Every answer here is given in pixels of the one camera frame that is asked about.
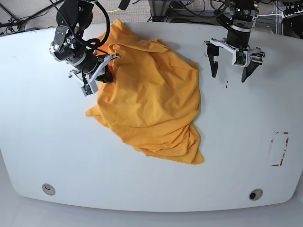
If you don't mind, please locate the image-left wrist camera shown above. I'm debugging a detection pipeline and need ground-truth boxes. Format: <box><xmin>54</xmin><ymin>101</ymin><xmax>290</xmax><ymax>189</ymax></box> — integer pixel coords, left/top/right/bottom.
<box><xmin>81</xmin><ymin>81</ymin><xmax>98</xmax><ymax>96</ymax></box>

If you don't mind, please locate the orange T-shirt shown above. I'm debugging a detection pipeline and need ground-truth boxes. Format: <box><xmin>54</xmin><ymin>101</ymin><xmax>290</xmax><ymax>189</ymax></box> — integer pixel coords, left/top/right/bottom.
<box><xmin>85</xmin><ymin>19</ymin><xmax>203</xmax><ymax>164</ymax></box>

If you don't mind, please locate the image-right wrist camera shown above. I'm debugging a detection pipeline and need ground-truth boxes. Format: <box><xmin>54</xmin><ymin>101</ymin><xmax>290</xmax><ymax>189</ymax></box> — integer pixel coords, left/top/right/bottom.
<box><xmin>232</xmin><ymin>49</ymin><xmax>248</xmax><ymax>67</ymax></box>

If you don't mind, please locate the black arm cable image-left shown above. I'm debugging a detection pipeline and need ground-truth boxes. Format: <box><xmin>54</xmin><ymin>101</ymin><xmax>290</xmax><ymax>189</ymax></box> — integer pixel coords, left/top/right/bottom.
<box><xmin>50</xmin><ymin>0</ymin><xmax>111</xmax><ymax>53</ymax></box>

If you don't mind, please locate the right table cable grommet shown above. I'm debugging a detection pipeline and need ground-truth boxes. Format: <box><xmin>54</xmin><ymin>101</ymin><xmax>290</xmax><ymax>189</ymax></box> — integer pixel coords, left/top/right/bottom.
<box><xmin>249</xmin><ymin>189</ymin><xmax>263</xmax><ymax>201</ymax></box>

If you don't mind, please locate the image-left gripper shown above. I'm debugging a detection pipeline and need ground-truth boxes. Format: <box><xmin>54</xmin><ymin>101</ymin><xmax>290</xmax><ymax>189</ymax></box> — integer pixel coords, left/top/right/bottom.
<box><xmin>68</xmin><ymin>53</ymin><xmax>120</xmax><ymax>87</ymax></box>

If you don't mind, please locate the white power strip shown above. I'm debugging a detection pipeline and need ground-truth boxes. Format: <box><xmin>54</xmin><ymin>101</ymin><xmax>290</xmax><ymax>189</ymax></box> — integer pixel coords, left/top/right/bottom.
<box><xmin>282</xmin><ymin>7</ymin><xmax>303</xmax><ymax>18</ymax></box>

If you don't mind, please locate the left table cable grommet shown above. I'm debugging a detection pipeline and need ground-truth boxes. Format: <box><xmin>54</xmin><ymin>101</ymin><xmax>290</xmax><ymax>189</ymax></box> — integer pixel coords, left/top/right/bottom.
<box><xmin>42</xmin><ymin>183</ymin><xmax>55</xmax><ymax>196</ymax></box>

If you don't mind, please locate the table cable grommet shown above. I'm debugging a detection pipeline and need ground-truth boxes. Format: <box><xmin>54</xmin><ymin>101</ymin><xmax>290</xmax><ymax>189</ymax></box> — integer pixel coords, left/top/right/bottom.
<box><xmin>249</xmin><ymin>189</ymin><xmax>263</xmax><ymax>201</ymax></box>
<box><xmin>42</xmin><ymin>183</ymin><xmax>55</xmax><ymax>196</ymax></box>

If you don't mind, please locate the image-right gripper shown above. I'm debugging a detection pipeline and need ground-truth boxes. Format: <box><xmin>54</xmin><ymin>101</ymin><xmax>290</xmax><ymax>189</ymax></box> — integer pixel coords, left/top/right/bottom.
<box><xmin>204</xmin><ymin>38</ymin><xmax>265</xmax><ymax>83</ymax></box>

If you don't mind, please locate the red tape rectangle marking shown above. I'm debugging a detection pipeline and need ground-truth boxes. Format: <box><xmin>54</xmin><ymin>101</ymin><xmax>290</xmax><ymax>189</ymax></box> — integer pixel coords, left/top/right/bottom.
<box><xmin>268</xmin><ymin>131</ymin><xmax>289</xmax><ymax>167</ymax></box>

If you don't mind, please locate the aluminium frame stand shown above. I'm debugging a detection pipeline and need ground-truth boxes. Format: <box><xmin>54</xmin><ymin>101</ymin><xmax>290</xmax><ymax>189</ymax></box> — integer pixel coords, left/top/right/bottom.
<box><xmin>148</xmin><ymin>0</ymin><xmax>230</xmax><ymax>22</ymax></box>

